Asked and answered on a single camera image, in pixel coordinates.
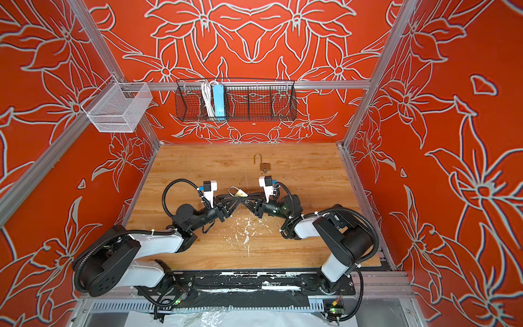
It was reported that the light blue box in basket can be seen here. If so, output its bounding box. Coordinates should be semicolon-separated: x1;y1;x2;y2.
212;84;226;121

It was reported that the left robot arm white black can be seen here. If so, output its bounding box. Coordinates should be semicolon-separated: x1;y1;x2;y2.
72;178;244;297

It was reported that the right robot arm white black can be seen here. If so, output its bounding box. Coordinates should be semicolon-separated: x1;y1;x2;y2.
235;182;379;295

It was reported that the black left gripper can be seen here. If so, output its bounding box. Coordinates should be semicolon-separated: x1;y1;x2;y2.
189;194;241;234

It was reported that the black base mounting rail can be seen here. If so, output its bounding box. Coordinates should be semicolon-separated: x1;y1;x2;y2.
136;268;356;311

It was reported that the white cable bundle in basket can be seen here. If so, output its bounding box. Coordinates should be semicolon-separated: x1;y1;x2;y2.
199;80;217;119

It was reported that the brass padlock with steel shackle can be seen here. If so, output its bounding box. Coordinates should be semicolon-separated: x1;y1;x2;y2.
253;153;271;175

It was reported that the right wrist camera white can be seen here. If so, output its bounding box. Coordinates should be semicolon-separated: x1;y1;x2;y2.
259;176;276;202

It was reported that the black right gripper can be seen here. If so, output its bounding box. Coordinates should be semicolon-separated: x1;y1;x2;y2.
239;195;293;223

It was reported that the white wire mesh basket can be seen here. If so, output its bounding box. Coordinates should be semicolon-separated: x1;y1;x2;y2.
83;83;153;133

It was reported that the black wire wall basket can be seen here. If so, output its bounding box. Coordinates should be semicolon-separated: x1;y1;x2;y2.
174;78;298;123

